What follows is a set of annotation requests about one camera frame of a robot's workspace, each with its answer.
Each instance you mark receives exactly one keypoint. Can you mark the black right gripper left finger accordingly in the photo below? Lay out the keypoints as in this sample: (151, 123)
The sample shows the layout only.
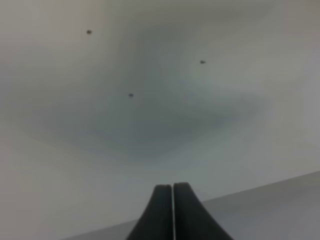
(156, 222)

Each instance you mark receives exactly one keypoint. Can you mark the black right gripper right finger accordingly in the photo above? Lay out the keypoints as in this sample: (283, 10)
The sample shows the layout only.
(192, 220)

